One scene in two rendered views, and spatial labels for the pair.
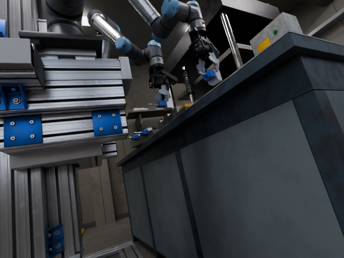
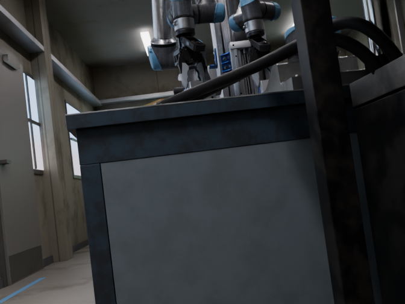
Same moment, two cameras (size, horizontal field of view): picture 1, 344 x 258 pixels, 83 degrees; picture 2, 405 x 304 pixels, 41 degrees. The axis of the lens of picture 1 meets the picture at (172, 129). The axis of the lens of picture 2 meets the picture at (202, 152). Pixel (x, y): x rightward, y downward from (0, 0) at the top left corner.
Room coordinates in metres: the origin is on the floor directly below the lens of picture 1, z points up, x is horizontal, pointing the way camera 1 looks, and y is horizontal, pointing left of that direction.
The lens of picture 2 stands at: (1.48, -2.00, 0.57)
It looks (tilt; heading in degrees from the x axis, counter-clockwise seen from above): 4 degrees up; 111
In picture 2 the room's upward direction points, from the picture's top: 7 degrees counter-clockwise
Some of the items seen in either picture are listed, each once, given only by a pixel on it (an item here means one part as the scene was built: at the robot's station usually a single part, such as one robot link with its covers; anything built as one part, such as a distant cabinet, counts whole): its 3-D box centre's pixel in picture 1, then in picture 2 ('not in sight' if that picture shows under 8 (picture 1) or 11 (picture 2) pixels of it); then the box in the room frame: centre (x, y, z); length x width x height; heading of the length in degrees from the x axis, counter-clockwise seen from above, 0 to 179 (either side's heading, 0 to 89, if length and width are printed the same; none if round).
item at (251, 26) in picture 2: (157, 63); (254, 28); (0.97, 0.00, 1.17); 0.08 x 0.08 x 0.05
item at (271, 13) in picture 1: (215, 61); not in sight; (2.13, -0.68, 1.75); 1.30 x 0.84 x 0.61; 29
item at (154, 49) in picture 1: (154, 51); (251, 8); (0.98, 0.00, 1.25); 0.09 x 0.08 x 0.11; 66
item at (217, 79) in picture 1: (207, 74); (190, 92); (0.76, -0.20, 0.93); 0.13 x 0.05 x 0.05; 136
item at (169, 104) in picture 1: (159, 104); (264, 89); (0.97, 0.04, 0.93); 0.13 x 0.05 x 0.05; 118
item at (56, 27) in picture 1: (66, 43); (196, 78); (0.59, 0.30, 1.09); 0.15 x 0.15 x 0.10
